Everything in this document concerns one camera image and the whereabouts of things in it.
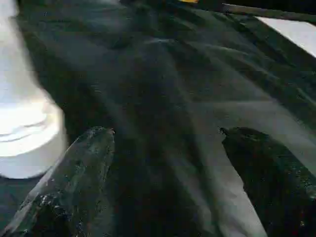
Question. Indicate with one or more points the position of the white side table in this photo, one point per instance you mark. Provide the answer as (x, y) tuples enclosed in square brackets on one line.
[(291, 29)]

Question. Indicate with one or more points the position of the black work mat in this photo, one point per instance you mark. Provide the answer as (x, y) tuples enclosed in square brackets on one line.
[(160, 74)]

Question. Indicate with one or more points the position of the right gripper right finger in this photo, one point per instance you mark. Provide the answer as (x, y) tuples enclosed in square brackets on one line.
[(276, 187)]

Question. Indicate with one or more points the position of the white plastic table leg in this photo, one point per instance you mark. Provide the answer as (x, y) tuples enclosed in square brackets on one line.
[(14, 61)]

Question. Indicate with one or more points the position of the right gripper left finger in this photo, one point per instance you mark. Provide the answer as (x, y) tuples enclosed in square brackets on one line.
[(74, 185)]

